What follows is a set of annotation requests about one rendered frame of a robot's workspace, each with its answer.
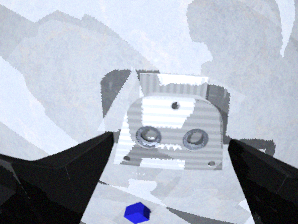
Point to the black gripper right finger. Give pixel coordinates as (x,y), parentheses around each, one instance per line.
(270,186)

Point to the small blue block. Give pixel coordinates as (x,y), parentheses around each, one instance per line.
(137,213)

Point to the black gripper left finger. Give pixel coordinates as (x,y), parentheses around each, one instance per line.
(58,187)

